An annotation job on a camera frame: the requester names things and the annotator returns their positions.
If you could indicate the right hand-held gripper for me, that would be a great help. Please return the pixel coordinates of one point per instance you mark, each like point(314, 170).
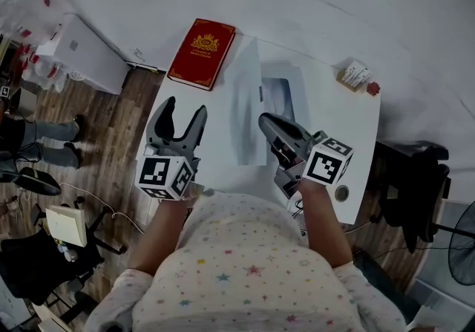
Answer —
point(324, 165)

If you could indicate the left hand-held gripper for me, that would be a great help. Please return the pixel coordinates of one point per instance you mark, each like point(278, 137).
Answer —
point(159, 174)

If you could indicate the white box with lid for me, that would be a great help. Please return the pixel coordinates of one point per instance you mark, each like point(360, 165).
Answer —
point(245, 107)

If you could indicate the person's right forearm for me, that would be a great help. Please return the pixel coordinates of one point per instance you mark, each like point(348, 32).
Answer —
point(324, 223)

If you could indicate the person's left forearm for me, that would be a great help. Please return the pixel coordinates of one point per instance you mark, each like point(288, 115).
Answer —
point(159, 234)

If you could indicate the red hardcover book gold print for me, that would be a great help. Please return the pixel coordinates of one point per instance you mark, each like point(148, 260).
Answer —
point(202, 53)

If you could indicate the small red ornament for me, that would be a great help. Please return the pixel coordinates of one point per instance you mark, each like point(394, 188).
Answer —
point(373, 88)

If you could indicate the white cabinet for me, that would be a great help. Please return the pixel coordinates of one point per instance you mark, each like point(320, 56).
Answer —
point(89, 55)

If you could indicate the black office chair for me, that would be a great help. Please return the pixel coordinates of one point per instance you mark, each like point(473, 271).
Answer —
point(412, 189)
point(33, 271)

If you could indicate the white star print shirt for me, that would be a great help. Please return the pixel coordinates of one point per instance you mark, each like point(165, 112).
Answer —
point(245, 271)

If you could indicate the cream flat box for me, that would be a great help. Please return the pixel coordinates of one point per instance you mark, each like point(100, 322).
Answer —
point(67, 226)

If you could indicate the black rounded bag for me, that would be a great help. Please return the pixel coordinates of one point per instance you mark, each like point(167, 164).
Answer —
point(37, 181)

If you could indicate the clear water jug red label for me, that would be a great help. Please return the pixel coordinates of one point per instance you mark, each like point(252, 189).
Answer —
point(41, 0)
point(37, 63)

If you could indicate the beige trash bin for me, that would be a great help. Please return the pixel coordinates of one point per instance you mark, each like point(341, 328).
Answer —
point(24, 102)

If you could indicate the small round white container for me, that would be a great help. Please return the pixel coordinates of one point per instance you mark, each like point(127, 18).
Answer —
point(68, 254)

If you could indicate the black standing fan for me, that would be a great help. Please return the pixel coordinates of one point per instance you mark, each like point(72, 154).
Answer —
point(462, 245)

